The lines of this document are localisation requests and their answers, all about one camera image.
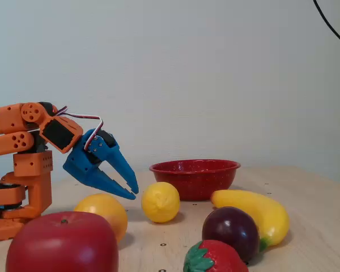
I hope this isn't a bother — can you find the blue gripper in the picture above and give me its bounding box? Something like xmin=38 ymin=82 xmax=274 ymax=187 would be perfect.
xmin=62 ymin=129 xmax=139 ymax=201

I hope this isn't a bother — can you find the yellow toy lemon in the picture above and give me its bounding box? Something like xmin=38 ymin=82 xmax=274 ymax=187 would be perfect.
xmin=141 ymin=181 xmax=181 ymax=223

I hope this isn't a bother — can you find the orange robot base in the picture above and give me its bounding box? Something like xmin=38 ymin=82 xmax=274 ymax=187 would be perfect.
xmin=0 ymin=171 xmax=53 ymax=244

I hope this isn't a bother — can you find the red speckled enamel bowl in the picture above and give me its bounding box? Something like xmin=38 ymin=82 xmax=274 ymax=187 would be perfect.
xmin=148 ymin=159 xmax=241 ymax=202

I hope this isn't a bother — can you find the toy orange fruit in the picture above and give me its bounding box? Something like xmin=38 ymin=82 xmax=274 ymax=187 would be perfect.
xmin=73 ymin=193 xmax=129 ymax=244

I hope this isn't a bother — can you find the red toy apple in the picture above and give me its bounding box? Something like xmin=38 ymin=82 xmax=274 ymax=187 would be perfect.
xmin=5 ymin=211 xmax=120 ymax=272

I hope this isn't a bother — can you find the dark purple toy plum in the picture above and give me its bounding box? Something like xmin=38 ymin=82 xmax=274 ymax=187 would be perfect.
xmin=201 ymin=206 xmax=261 ymax=263

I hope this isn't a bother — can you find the red toy strawberry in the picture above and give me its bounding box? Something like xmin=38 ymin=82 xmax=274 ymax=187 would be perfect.
xmin=182 ymin=239 xmax=249 ymax=272

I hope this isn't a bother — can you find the yellow toy banana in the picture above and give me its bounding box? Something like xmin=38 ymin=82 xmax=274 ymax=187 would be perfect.
xmin=210 ymin=189 xmax=291 ymax=253

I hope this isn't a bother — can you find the red white black servo wire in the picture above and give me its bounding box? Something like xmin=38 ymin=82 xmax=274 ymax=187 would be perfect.
xmin=55 ymin=106 xmax=104 ymax=151

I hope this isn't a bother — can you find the black hanging cable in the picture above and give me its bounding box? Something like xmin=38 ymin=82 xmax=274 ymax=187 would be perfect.
xmin=313 ymin=0 xmax=340 ymax=49

